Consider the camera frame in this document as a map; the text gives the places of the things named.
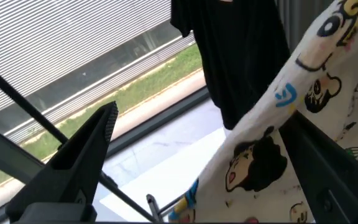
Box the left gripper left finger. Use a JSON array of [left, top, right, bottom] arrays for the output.
[[4, 100, 119, 223]]

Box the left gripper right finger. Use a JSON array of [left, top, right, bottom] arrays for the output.
[[277, 111, 358, 223]]

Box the cream printed garment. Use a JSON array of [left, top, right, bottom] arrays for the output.
[[167, 0, 358, 223]]

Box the black garment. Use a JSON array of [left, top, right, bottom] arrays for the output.
[[169, 0, 291, 131]]

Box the black clothes rack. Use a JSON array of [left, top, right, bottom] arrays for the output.
[[0, 57, 188, 223]]

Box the window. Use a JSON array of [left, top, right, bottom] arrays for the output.
[[0, 0, 211, 224]]

